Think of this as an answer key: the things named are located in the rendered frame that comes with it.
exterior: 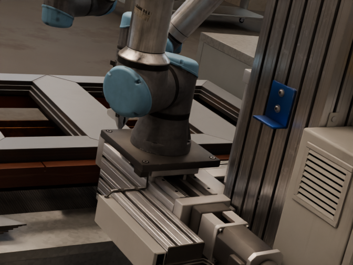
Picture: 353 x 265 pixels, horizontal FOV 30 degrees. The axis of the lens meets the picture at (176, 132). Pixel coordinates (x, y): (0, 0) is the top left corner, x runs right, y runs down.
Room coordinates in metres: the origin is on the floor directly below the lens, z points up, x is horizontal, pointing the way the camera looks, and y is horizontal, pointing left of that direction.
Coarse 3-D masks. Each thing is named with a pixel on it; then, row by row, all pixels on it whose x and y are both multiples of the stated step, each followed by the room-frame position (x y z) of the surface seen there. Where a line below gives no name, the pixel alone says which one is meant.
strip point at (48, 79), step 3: (42, 78) 2.48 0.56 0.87; (45, 78) 2.49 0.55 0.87; (48, 78) 2.50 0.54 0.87; (51, 78) 2.51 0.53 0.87; (54, 78) 2.52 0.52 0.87; (57, 78) 2.53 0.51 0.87; (36, 81) 2.43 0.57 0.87; (39, 81) 2.44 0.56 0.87; (42, 81) 2.44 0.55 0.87; (45, 81) 2.45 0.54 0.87; (48, 81) 2.46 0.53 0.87; (51, 81) 2.47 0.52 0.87; (54, 81) 2.47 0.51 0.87; (57, 81) 2.48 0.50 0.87; (60, 81) 2.49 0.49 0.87; (63, 81) 2.50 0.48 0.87; (66, 81) 2.51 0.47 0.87; (69, 81) 2.51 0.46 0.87
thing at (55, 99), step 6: (48, 96) 2.28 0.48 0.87; (54, 96) 2.29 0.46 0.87; (60, 96) 2.30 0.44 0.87; (66, 96) 2.32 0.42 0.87; (72, 96) 2.33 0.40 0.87; (54, 102) 2.22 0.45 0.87; (60, 102) 2.24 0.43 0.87; (66, 102) 2.25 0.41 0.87; (72, 102) 2.26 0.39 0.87; (78, 102) 2.28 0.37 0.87; (84, 102) 2.29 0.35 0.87; (90, 102) 2.30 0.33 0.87; (96, 102) 2.32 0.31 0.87
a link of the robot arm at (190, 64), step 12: (180, 60) 1.49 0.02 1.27; (192, 60) 1.53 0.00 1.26; (180, 72) 1.48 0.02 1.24; (192, 72) 1.50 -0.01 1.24; (180, 84) 1.47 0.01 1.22; (192, 84) 1.51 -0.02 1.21; (180, 96) 1.47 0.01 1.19; (192, 96) 1.52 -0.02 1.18; (168, 108) 1.48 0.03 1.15; (180, 108) 1.49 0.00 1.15
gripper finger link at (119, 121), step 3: (108, 111) 1.96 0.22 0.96; (111, 111) 1.95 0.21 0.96; (114, 111) 1.95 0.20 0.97; (108, 114) 1.96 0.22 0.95; (111, 114) 1.95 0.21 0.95; (114, 114) 1.95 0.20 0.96; (111, 117) 1.95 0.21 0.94; (114, 117) 1.95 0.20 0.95; (117, 117) 1.93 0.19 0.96; (120, 117) 1.93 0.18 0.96; (123, 117) 1.94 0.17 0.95; (117, 120) 1.93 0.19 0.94; (120, 120) 1.93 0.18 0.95; (117, 123) 1.94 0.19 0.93; (120, 123) 1.94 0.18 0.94; (117, 126) 1.94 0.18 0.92; (120, 126) 1.94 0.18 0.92
